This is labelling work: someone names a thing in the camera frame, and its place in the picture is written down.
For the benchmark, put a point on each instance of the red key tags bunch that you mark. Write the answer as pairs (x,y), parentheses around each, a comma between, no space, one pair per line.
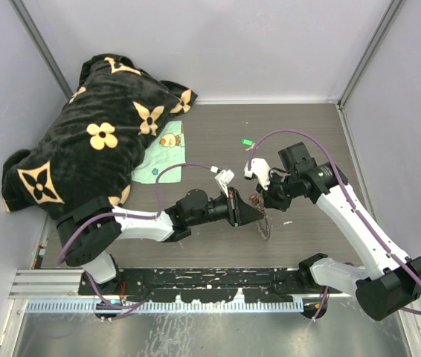
(255,198)

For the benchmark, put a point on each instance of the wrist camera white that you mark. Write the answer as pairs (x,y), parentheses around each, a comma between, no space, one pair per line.
(258,168)
(223,178)

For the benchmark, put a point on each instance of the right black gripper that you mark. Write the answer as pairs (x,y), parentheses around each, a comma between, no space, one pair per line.
(270,200)

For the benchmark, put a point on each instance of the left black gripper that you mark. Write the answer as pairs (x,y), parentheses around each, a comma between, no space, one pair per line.
(239,212)

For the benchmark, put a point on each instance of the black floral plush blanket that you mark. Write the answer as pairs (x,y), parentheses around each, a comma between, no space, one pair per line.
(98,139)

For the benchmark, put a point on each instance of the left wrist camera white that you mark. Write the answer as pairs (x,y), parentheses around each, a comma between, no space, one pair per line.
(223,178)

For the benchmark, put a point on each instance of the large keyring with small rings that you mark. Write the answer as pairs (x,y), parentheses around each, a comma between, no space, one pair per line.
(264,226)

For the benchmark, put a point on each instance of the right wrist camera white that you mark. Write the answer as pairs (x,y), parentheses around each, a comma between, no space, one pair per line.
(258,168)

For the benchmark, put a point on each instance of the mint green cartoon cloth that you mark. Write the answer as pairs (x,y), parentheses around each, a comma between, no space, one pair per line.
(167,150)

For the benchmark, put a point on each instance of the green key tag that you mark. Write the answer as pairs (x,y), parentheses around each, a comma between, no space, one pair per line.
(247,142)

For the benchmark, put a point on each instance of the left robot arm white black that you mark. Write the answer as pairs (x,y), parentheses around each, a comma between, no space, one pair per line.
(86,232)

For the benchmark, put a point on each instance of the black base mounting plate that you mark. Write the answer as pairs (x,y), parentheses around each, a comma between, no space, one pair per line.
(210,285)

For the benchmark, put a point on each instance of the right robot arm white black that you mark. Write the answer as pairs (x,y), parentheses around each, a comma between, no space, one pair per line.
(388,279)

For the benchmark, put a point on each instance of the aluminium rail with slotted duct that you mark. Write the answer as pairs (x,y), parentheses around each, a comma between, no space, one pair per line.
(67,290)

